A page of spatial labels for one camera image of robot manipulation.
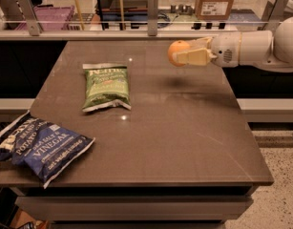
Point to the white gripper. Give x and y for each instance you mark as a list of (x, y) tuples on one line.
[(226, 49)]

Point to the orange fruit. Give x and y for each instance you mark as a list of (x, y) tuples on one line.
[(177, 46)]

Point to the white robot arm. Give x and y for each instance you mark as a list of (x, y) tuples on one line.
[(281, 57)]

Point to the green jalapeno chip bag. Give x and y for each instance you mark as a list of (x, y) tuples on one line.
[(107, 85)]

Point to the blue salt vinegar chip bag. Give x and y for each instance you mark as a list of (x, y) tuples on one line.
[(47, 148)]

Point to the cardboard box with label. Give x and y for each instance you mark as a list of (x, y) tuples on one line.
[(213, 9)]

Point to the purple plastic crate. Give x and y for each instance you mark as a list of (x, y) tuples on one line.
[(54, 18)]

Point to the grey middle railing post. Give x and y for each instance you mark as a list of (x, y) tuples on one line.
[(152, 11)]

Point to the grey railing post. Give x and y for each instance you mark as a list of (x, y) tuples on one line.
[(152, 11), (33, 26), (274, 14)]

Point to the grey right railing post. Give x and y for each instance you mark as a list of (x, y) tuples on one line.
[(274, 14)]

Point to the yellow broom handle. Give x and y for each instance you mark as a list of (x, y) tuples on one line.
[(79, 14)]

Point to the grey left railing post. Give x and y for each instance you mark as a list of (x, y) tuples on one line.
[(33, 26)]

